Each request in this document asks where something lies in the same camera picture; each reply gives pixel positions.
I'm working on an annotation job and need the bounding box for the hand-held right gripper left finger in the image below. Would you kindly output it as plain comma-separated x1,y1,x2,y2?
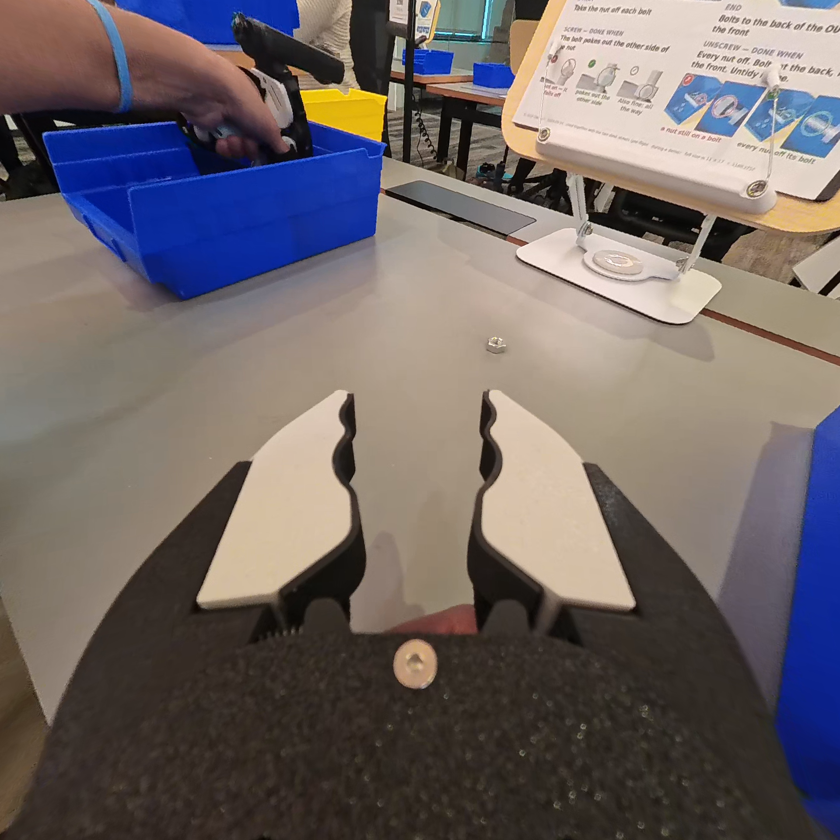
196,390,366,619

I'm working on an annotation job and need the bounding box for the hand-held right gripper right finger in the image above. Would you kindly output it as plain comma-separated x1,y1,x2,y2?
468,390,639,622

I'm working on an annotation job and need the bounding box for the blue bin with black divider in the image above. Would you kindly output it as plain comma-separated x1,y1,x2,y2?
42,121,385,300

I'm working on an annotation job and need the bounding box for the person's left forearm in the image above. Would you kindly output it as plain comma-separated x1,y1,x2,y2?
0,0,174,119

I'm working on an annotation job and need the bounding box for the person's left hand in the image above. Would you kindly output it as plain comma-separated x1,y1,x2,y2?
158,44,298,162

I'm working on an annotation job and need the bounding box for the yellow plastic bin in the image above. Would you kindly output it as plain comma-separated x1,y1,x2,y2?
302,88,388,144

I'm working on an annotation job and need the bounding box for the blue plastic bin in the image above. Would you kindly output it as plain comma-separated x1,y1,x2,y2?
775,405,840,830
116,0,300,48

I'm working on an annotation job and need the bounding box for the blue wristband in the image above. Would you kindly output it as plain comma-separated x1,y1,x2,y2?
88,0,136,116

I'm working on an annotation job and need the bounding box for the black flat pad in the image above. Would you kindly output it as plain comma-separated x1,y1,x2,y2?
384,179,538,238

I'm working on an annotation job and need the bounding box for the instruction board on white stand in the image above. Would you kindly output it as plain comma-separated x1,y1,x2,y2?
502,0,840,325

